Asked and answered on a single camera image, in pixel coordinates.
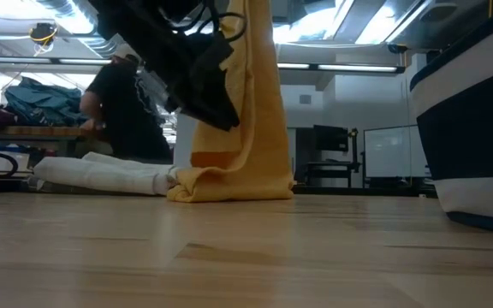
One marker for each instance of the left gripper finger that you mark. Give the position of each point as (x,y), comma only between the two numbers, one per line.
(216,113)

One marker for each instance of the white checked towel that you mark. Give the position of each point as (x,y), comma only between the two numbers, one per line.
(101,173)

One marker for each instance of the wooden work table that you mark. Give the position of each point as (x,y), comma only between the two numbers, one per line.
(28,130)

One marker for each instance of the black monitor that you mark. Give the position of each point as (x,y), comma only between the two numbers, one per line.
(331,138)

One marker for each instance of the person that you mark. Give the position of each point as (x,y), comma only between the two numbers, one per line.
(131,120)

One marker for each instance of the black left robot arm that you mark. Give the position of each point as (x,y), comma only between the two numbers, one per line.
(135,25)

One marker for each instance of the teal bag pile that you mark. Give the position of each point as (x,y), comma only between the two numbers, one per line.
(45,102)

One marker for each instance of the bright ceiling light panel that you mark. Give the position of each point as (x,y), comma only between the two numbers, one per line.
(306,25)

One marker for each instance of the black monitor desk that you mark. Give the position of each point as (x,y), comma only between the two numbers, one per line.
(332,164)

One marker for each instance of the mustard orange towel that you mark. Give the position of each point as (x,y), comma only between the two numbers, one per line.
(255,128)

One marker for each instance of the navy fabric storage bin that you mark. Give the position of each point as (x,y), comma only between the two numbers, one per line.
(469,128)

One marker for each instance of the white wall board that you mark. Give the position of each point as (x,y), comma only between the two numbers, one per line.
(394,152)

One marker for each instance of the long ceiling light bar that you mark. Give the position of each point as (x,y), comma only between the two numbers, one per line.
(349,67)

